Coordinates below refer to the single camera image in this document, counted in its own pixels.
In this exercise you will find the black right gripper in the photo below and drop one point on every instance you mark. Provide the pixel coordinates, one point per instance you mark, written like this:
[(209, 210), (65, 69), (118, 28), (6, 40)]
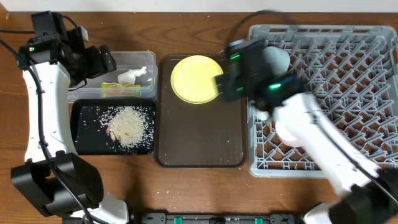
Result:
[(224, 83)]

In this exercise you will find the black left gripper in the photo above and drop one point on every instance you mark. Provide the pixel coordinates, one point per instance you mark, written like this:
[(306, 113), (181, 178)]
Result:
[(101, 59)]

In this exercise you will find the yellow snack wrapper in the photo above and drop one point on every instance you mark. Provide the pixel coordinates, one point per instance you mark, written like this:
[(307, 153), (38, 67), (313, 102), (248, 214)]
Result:
[(119, 90)]

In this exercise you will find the white napkin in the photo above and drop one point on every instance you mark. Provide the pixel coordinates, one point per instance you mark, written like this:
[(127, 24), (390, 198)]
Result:
[(130, 76)]

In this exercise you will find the white paper cup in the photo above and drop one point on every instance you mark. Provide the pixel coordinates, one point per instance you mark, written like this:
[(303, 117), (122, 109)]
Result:
[(262, 115)]

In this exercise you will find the light blue bowl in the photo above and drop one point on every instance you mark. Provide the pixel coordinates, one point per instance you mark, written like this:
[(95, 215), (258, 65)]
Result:
[(278, 59)]

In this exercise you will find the yellow plate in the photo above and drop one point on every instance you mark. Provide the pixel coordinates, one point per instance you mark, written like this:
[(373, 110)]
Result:
[(193, 79)]

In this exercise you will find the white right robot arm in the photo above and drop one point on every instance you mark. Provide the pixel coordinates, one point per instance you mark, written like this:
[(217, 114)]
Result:
[(368, 193)]

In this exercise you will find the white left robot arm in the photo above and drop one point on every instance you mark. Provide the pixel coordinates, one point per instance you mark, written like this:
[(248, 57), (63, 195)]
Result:
[(54, 178)]

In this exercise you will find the grey dishwasher rack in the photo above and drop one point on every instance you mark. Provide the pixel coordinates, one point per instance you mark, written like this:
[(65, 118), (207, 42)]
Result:
[(352, 70)]

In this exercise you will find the clear plastic bin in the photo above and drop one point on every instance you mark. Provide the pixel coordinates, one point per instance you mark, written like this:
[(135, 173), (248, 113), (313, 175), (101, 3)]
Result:
[(124, 61)]

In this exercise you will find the brown serving tray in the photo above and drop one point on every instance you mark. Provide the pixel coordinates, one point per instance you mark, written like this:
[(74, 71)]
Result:
[(210, 135)]

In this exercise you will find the black tray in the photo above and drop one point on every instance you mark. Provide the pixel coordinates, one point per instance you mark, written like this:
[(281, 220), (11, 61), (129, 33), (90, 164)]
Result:
[(89, 138)]

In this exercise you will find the pile of rice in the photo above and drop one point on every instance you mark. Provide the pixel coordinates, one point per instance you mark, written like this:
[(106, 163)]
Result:
[(130, 129)]

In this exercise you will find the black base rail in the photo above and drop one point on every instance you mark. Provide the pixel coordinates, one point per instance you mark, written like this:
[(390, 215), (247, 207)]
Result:
[(206, 218)]

